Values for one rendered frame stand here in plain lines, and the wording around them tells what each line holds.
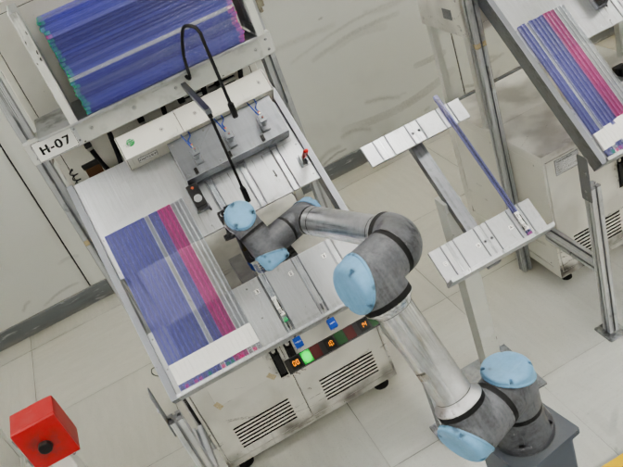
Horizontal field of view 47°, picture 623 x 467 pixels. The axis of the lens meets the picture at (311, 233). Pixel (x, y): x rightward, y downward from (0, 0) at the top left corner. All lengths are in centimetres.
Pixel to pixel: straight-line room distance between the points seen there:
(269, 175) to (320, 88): 184
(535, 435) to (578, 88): 115
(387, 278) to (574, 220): 150
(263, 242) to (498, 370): 63
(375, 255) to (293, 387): 118
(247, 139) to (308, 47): 178
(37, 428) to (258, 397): 76
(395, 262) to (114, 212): 101
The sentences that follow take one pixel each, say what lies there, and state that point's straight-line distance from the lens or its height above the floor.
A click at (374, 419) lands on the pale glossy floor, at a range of 273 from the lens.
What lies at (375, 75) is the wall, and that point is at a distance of 411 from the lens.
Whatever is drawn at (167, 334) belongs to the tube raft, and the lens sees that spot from 208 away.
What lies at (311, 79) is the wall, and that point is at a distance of 395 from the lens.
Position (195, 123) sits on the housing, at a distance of 219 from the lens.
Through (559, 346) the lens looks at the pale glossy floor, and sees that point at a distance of 281.
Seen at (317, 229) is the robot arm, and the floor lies 107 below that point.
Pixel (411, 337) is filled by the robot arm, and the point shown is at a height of 97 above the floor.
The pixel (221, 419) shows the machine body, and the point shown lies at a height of 29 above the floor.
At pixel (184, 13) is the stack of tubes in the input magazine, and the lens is 212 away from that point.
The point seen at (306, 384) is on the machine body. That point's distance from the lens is 260.
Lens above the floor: 200
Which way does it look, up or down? 32 degrees down
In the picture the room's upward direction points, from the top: 22 degrees counter-clockwise
